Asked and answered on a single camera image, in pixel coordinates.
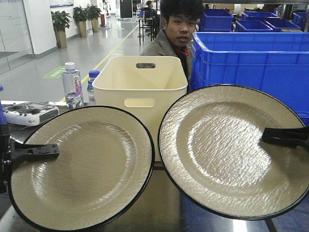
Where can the cream plastic bin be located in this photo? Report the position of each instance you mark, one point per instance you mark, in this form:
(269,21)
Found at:
(145,86)

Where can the blue cap drink bottle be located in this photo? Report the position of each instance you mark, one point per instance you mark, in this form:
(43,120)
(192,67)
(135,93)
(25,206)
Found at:
(90,89)

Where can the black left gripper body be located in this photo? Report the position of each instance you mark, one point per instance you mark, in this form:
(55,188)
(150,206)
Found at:
(6,148)

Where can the potted plant gold pot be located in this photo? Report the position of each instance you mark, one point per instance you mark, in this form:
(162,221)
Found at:
(61,22)
(93,13)
(79,16)

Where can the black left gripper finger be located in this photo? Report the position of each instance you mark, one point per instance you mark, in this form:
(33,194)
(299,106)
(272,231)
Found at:
(30,152)

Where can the beige plate black rim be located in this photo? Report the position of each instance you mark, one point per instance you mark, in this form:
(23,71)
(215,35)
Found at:
(106,157)
(210,143)

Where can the large blue plastic crate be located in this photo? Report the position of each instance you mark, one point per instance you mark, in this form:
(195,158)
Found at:
(276,63)

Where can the blue crate background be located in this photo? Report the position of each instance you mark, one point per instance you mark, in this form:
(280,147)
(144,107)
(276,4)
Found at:
(252,26)
(217,20)

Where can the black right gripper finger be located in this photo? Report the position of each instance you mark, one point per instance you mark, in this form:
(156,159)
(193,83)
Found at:
(287,137)

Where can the blue crate background left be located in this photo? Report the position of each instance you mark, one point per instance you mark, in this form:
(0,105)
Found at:
(217,20)

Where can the blue crate background middle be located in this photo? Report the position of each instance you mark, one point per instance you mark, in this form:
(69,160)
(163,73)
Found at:
(252,26)

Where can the white remote controller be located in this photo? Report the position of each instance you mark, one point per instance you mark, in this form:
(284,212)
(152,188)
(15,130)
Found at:
(30,113)

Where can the clear water bottle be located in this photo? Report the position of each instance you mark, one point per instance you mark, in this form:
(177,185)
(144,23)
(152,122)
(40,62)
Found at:
(72,86)

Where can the man in grey jacket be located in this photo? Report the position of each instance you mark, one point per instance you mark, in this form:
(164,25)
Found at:
(174,39)

